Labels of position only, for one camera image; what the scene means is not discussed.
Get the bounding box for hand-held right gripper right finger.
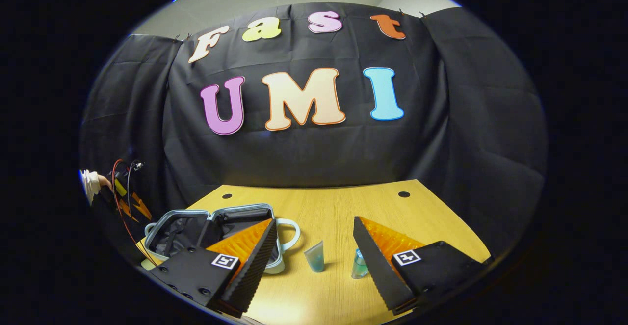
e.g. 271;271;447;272
353;216;491;315

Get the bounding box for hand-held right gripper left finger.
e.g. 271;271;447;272
150;218;278;318

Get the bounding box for small clear skin care bottle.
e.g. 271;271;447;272
351;249;368;280

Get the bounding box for teal skin care tube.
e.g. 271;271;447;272
304;240;325;273

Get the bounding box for black backdrop cloth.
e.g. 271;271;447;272
78;2;548;267

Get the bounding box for black cable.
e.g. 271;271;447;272
126;161;146;208

